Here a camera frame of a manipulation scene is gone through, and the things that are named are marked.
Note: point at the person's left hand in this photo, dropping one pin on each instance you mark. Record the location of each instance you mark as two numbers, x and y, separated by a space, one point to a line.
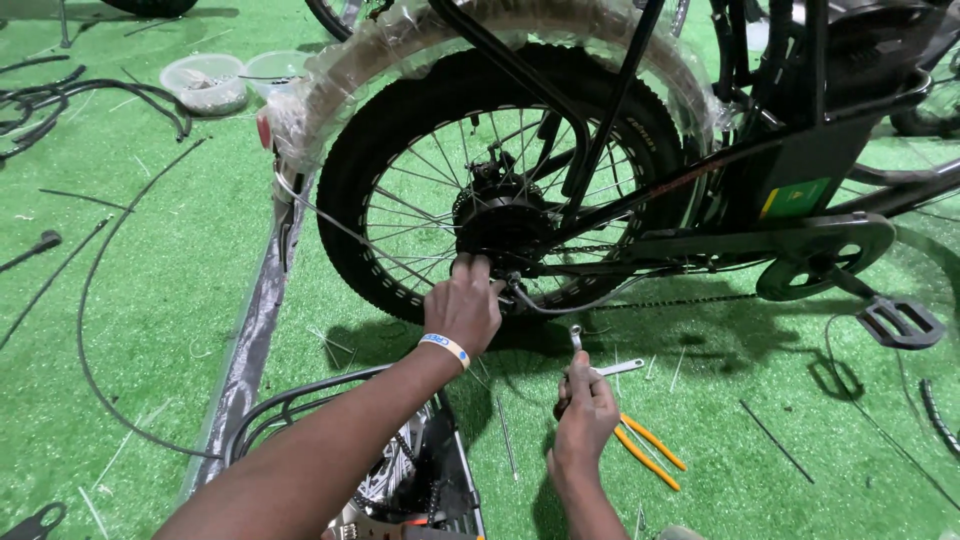
465 307

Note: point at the person's right hand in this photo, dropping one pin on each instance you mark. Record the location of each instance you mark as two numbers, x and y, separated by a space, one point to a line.
586 424

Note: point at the person's right fingers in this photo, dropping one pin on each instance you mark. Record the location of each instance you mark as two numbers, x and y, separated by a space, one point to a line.
579 382

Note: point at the flat silver wrench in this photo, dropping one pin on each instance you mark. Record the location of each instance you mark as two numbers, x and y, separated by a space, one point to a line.
621 367

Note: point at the thin metal rod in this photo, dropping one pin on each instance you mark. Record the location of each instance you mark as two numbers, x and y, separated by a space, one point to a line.
507 439

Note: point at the white and blue wristband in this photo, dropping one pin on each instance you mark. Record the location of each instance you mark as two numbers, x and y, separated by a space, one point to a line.
448 347

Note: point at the black hub motor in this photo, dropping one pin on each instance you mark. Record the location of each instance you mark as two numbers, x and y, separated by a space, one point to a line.
499 221

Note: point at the grey shoe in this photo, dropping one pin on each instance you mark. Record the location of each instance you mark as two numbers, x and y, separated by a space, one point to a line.
679 533

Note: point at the silver fender stay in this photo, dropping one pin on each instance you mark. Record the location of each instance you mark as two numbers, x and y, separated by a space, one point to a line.
345 225

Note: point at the black fat-tyre spoked bicycle wheel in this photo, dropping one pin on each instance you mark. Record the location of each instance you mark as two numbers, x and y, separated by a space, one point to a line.
352 195

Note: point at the black box with green label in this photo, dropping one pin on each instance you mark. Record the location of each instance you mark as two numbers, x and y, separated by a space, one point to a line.
814 176

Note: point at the black bicycle rear rack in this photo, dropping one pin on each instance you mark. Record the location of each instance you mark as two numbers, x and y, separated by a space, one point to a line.
525 71

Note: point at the black bicycle pedal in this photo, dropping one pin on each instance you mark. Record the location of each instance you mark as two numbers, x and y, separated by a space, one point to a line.
900 322

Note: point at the plastic-wrapped bicycle fender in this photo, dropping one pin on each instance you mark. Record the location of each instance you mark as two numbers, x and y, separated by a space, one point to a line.
360 67

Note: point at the red rear reflector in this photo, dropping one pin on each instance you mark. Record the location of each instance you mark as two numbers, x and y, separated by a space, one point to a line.
264 131

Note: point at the empty clear plastic tub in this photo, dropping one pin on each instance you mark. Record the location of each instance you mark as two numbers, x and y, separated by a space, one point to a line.
274 71

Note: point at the bicycle wheel with thin tyre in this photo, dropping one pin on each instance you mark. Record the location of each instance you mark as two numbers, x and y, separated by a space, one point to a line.
330 19

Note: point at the clear plastic tub with parts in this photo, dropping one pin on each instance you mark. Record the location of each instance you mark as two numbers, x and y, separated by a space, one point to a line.
204 86

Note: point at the smooth black tyre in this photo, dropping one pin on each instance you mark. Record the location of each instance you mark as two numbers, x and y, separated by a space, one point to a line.
150 6

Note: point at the black bicycle frame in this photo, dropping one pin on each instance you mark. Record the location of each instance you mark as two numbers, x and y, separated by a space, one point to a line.
817 82

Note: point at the black metal bracket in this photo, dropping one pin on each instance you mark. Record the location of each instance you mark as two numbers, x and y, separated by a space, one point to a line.
34 525

